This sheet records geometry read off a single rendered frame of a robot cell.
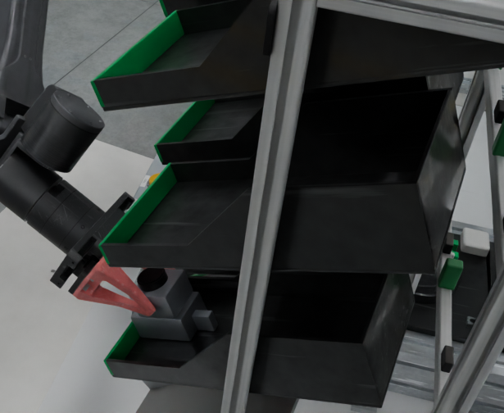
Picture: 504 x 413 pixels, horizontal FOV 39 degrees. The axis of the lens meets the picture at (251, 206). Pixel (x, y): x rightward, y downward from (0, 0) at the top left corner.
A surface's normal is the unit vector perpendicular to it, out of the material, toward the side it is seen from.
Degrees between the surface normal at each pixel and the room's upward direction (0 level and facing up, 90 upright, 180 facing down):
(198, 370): 90
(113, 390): 0
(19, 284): 0
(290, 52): 90
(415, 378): 90
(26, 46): 54
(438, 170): 65
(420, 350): 0
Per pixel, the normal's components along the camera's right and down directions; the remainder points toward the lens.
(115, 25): 0.11, -0.75
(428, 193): 0.88, -0.02
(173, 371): -0.37, 0.58
